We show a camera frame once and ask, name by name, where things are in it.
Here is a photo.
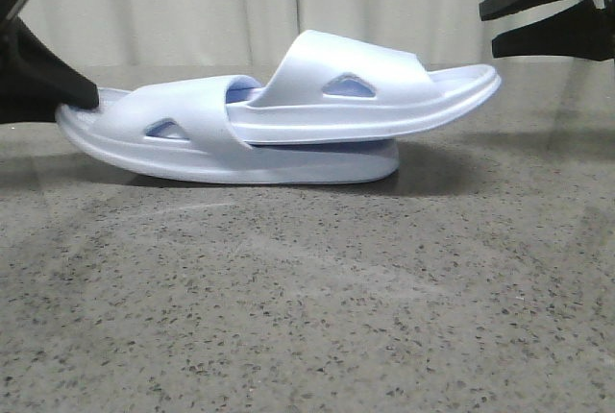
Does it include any black gripper, image-left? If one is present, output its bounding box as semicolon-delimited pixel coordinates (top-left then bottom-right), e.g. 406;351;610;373
0;0;99;124

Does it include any light blue slipper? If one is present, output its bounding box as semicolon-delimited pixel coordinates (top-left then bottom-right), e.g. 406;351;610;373
56;75;399;183
227;31;501;145

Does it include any beige background curtain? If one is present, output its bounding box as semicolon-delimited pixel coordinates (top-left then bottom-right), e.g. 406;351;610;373
0;0;615;69

